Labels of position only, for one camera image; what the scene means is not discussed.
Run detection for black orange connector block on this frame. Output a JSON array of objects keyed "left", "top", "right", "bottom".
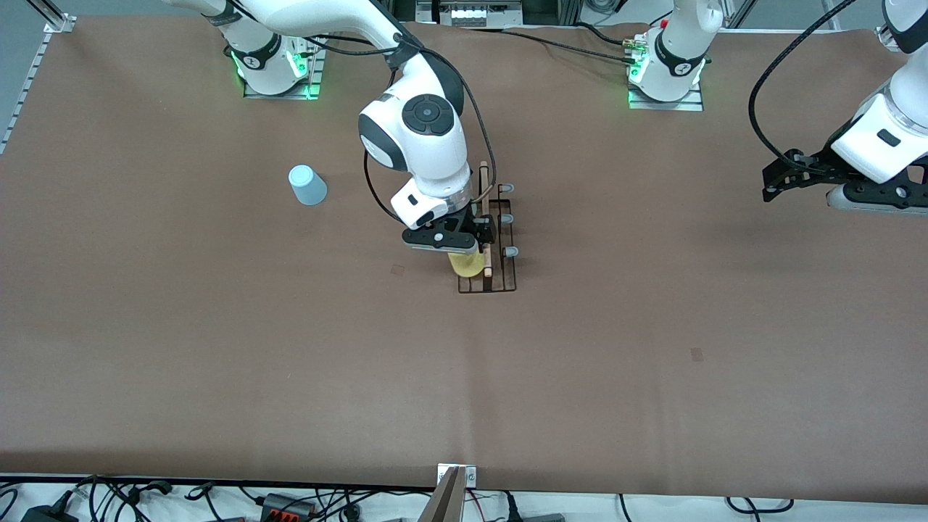
[{"left": 260, "top": 493, "right": 317, "bottom": 520}]

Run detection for brown table cover sheet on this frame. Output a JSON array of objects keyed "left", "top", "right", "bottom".
[{"left": 0, "top": 16, "right": 928, "bottom": 505}]

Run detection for black cable to base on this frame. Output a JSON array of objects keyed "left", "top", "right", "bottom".
[{"left": 500, "top": 23, "right": 642, "bottom": 66}]

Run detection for black power adapter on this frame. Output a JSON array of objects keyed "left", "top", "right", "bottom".
[{"left": 20, "top": 504, "right": 79, "bottom": 522}]

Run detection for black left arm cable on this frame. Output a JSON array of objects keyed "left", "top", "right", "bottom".
[{"left": 748, "top": 0, "right": 861, "bottom": 170}]

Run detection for metal post with bracket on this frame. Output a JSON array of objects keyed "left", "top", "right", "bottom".
[{"left": 417, "top": 464, "right": 478, "bottom": 522}]

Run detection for black looped floor cable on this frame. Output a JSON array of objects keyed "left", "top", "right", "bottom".
[{"left": 725, "top": 496, "right": 795, "bottom": 514}]

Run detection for light blue plastic cup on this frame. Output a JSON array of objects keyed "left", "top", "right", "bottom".
[{"left": 289, "top": 165, "right": 328, "bottom": 207}]

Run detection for black wire cup holder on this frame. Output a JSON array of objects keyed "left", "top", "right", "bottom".
[{"left": 457, "top": 161, "right": 518, "bottom": 294}]

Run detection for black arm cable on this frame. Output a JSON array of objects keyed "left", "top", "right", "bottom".
[
  {"left": 748, "top": 0, "right": 861, "bottom": 170},
  {"left": 290, "top": 33, "right": 498, "bottom": 222}
]

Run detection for yellow plastic cup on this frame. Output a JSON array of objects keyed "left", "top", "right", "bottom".
[{"left": 447, "top": 251, "right": 486, "bottom": 279}]

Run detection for white power strip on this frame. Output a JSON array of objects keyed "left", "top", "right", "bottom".
[{"left": 435, "top": 0, "right": 524, "bottom": 27}]

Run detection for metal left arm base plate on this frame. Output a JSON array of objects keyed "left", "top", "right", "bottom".
[{"left": 628, "top": 78, "right": 705, "bottom": 112}]

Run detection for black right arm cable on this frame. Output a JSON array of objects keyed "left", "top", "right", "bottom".
[{"left": 290, "top": 33, "right": 498, "bottom": 222}]

